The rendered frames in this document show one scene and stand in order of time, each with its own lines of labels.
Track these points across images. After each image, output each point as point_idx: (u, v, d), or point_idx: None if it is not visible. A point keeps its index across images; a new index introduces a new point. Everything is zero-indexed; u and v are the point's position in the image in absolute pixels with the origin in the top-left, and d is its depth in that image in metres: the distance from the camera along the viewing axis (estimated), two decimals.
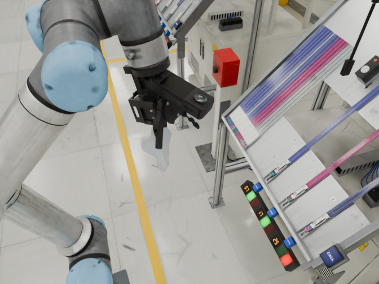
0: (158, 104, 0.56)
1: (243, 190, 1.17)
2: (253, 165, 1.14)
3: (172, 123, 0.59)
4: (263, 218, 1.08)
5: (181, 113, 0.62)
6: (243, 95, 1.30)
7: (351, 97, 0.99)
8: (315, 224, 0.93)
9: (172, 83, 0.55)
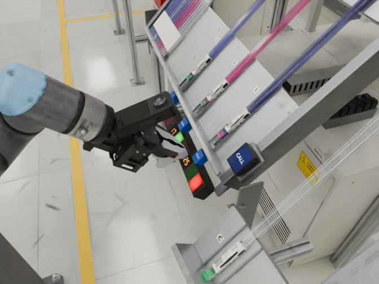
0: (137, 141, 0.55)
1: None
2: (168, 71, 0.86)
3: (159, 141, 0.59)
4: (175, 136, 0.79)
5: (155, 129, 0.61)
6: None
7: None
8: (230, 125, 0.65)
9: (129, 115, 0.54)
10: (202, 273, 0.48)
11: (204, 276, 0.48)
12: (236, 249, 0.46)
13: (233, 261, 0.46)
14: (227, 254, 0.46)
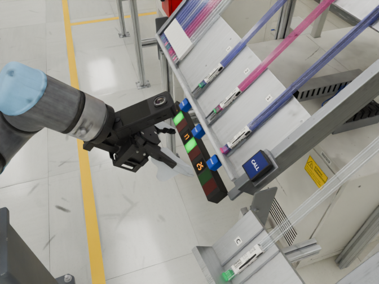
0: (137, 141, 0.55)
1: None
2: (181, 78, 0.89)
3: (159, 141, 0.59)
4: (188, 141, 0.82)
5: (155, 129, 0.61)
6: (180, 5, 1.04)
7: None
8: (232, 142, 0.68)
9: (129, 115, 0.54)
10: (222, 274, 0.51)
11: (224, 277, 0.50)
12: (254, 252, 0.49)
13: (251, 262, 0.49)
14: (245, 256, 0.49)
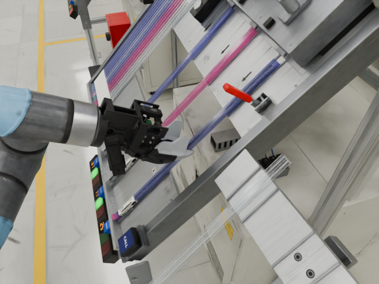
0: None
1: (90, 167, 0.96)
2: None
3: None
4: (97, 199, 0.87)
5: (150, 151, 0.60)
6: (108, 57, 1.09)
7: (191, 44, 0.79)
8: (122, 210, 0.73)
9: None
10: None
11: None
12: None
13: None
14: None
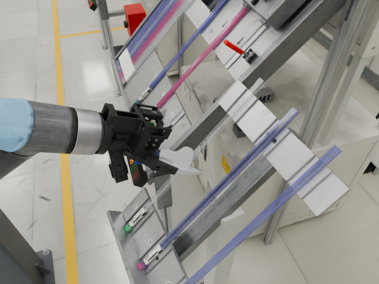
0: None
1: None
2: (124, 96, 1.19)
3: None
4: None
5: None
6: (131, 38, 1.35)
7: (199, 22, 1.04)
8: (148, 259, 0.73)
9: (107, 150, 0.57)
10: (124, 227, 0.81)
11: (124, 229, 0.81)
12: (141, 212, 0.79)
13: (140, 219, 0.80)
14: (136, 215, 0.80)
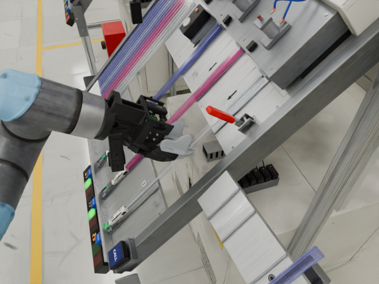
0: None
1: (84, 177, 0.98)
2: (90, 146, 0.95)
3: None
4: (91, 209, 0.89)
5: (152, 149, 0.60)
6: (102, 67, 1.11)
7: (181, 60, 0.80)
8: None
9: (108, 138, 0.58)
10: (102, 224, 0.76)
11: (102, 226, 0.75)
12: (120, 211, 0.73)
13: (119, 218, 0.74)
14: (116, 213, 0.74)
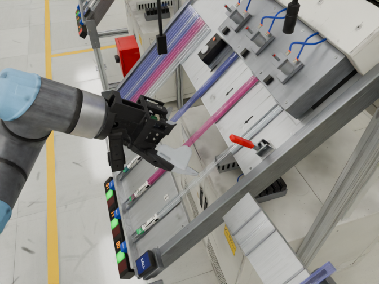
0: None
1: (105, 188, 1.05)
2: None
3: None
4: (113, 219, 0.96)
5: None
6: (120, 84, 1.18)
7: (198, 83, 0.88)
8: None
9: (108, 137, 0.58)
10: (136, 230, 0.83)
11: (136, 231, 0.82)
12: (153, 217, 0.80)
13: (152, 224, 0.81)
14: (149, 220, 0.81)
